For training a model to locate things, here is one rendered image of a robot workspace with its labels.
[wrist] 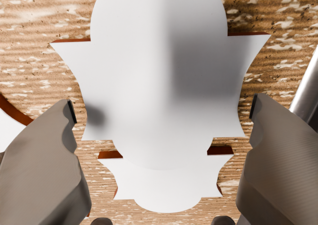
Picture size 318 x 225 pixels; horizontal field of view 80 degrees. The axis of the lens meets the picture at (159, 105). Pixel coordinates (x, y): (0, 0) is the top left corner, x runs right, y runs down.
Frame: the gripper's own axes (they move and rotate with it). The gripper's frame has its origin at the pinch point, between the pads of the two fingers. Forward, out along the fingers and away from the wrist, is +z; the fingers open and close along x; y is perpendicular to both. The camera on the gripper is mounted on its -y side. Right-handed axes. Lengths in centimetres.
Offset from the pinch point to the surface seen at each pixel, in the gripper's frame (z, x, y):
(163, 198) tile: 1.7, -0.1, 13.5
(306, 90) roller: 3.2, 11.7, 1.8
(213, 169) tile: 1.2, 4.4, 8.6
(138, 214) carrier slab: 3.2, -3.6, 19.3
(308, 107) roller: 3.3, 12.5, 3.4
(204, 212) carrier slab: 3.2, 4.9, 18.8
